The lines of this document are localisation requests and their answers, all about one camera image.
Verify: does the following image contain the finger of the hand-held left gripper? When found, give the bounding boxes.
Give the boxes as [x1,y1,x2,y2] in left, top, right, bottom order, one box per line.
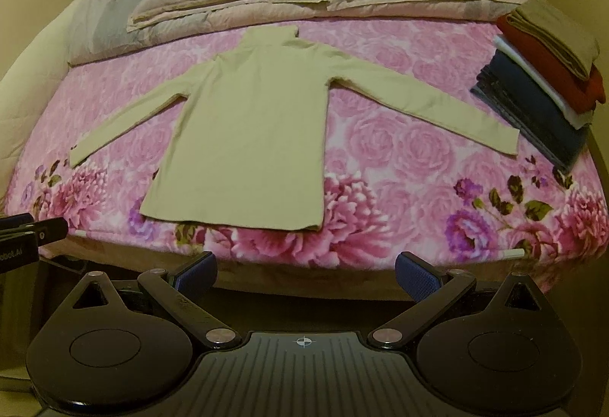
[0,214,35,230]
[0,217,68,248]

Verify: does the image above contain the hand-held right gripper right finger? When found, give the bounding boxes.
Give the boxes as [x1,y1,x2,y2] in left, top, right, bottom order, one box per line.
[368,252,548,349]

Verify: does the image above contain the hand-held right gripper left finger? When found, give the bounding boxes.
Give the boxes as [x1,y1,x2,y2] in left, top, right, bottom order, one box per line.
[65,252,239,348]

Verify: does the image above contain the cream long-sleeved shirt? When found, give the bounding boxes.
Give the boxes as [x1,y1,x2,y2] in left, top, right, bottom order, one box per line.
[69,24,520,231]

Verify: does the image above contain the pink floral bed sheet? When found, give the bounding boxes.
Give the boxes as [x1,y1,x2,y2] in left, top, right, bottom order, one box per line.
[0,18,609,294]

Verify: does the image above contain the cream padded headboard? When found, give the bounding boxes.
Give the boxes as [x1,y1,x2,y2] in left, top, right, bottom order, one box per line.
[0,0,112,204]

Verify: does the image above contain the folded blue jeans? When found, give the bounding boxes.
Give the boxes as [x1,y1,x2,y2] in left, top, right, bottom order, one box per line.
[470,65,588,173]

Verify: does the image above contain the folded navy garment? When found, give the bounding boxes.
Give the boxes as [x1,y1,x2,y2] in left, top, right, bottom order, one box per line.
[483,51,591,146]

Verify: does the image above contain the folded white garment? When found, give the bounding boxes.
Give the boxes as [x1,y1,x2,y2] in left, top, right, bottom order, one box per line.
[494,35,593,129]

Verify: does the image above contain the folded red sweater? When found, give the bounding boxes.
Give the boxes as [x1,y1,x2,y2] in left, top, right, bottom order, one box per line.
[496,15,608,113]

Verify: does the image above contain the pink grey patchwork quilt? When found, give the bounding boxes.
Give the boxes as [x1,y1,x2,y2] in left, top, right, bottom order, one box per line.
[67,0,534,66]

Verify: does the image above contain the folded tan garment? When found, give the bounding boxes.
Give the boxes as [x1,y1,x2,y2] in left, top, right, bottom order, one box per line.
[504,0,601,81]

